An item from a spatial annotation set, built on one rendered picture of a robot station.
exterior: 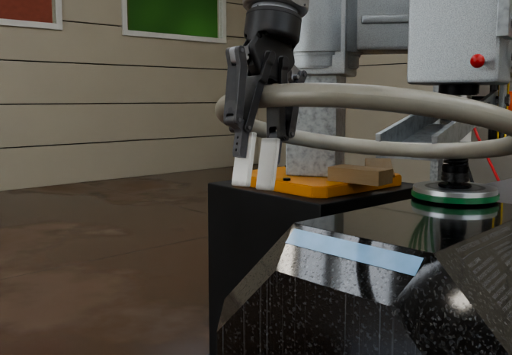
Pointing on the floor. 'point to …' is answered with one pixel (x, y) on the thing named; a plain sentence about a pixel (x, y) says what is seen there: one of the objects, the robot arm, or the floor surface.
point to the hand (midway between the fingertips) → (255, 163)
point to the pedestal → (264, 229)
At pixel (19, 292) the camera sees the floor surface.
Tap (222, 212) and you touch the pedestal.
